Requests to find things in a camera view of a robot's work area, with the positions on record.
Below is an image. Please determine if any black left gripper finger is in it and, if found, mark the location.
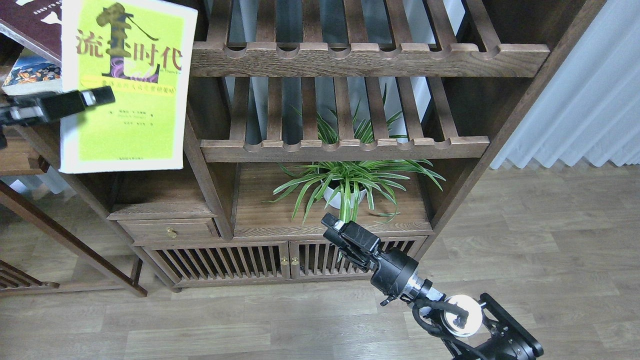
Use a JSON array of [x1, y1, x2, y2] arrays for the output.
[[7, 86, 115, 126]]

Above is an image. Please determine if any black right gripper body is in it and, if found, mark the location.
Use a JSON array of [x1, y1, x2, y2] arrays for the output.
[[364, 248, 419, 301]]

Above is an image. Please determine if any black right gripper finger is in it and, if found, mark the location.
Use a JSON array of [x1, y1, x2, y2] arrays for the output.
[[325, 230, 376, 271], [321, 213, 381, 256]]

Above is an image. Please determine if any colourful 300 paperback book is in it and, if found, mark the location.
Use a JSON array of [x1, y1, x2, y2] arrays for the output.
[[1, 48, 63, 96]]

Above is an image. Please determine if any maroon cover thick book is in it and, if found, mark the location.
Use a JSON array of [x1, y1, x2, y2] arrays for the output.
[[0, 0, 62, 66]]

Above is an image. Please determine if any yellow green cover book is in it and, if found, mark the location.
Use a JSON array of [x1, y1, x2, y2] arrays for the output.
[[59, 0, 199, 174]]

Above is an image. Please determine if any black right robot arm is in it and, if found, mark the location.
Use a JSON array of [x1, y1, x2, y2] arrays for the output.
[[322, 213, 544, 360]]

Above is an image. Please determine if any white plant pot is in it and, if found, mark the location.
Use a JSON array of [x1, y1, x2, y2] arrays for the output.
[[323, 182, 368, 209]]

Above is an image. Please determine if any green spider plant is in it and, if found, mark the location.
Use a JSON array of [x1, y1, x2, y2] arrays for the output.
[[265, 85, 446, 226]]

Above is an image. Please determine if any dark wooden bookshelf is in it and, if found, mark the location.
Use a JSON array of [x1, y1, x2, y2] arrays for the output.
[[0, 0, 606, 293]]

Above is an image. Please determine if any small wooden drawer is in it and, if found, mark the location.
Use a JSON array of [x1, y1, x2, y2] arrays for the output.
[[118, 218, 221, 245]]

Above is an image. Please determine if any left slatted cabinet door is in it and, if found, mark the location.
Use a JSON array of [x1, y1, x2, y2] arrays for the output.
[[142, 241, 291, 289]]

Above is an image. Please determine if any white pleated curtain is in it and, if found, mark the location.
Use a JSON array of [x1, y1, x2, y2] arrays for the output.
[[490, 0, 640, 170]]

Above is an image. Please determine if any wooden furniture frame left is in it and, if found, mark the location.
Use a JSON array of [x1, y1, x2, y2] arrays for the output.
[[0, 129, 147, 297]]

